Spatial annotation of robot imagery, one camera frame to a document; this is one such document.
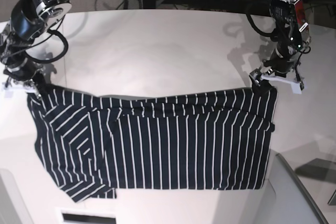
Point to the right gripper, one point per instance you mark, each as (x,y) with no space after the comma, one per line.
(23,74)

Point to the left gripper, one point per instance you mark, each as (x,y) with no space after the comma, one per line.
(279,64)

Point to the navy white striped t-shirt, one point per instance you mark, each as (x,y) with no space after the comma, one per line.
(92,146)

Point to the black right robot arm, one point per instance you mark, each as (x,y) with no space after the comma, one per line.
(29,20)

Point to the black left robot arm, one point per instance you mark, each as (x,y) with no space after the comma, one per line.
(292,37)

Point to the grey monitor edge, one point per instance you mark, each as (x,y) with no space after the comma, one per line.
(299,206)

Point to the white slotted box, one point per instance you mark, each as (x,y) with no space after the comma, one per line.
(78,217)

